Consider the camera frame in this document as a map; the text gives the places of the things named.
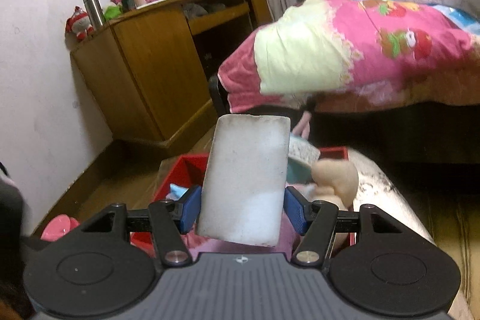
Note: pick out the dark green jar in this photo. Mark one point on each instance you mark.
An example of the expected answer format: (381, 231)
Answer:
(128, 3)

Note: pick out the steel thermos bottle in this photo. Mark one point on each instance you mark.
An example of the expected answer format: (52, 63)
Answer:
(93, 10)

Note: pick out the white sponge block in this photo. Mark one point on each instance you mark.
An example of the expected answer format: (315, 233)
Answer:
(243, 185)

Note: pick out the green plush toy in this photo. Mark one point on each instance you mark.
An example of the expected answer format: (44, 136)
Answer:
(112, 12)

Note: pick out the red and white doll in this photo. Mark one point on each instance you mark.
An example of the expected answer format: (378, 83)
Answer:
(79, 24)

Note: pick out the grey cloth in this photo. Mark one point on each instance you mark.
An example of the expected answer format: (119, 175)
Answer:
(200, 9)

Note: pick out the silver floral sheet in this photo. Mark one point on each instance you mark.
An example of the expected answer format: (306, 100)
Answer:
(382, 188)

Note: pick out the dark bed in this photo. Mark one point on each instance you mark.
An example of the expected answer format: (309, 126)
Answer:
(375, 132)

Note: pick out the red cardboard box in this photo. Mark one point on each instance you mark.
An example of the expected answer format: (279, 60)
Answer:
(187, 170)

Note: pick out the teal plush toy with tag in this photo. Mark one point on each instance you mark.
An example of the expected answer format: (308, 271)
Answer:
(300, 170)

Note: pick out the wooden desk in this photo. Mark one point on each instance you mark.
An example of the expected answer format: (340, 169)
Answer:
(150, 72)

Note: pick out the pink pig plush with glasses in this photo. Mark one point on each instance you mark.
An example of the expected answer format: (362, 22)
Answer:
(204, 242)

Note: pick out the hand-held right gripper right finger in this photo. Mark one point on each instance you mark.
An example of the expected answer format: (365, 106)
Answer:
(294, 209)

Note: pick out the pale blue soft cloth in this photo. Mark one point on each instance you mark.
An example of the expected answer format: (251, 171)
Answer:
(178, 191)

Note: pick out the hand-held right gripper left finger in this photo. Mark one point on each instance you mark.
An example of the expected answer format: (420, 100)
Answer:
(189, 209)

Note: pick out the blue and white printed pillow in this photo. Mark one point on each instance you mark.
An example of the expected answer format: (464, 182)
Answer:
(455, 18)

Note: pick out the pink cartoon quilt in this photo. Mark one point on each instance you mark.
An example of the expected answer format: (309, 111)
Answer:
(375, 54)

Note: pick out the black chair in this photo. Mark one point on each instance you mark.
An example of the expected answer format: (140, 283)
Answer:
(217, 95)

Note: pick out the cream plush bear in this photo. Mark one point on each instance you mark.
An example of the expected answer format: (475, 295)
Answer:
(333, 177)

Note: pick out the pink plastic toy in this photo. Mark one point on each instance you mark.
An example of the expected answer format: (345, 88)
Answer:
(56, 228)

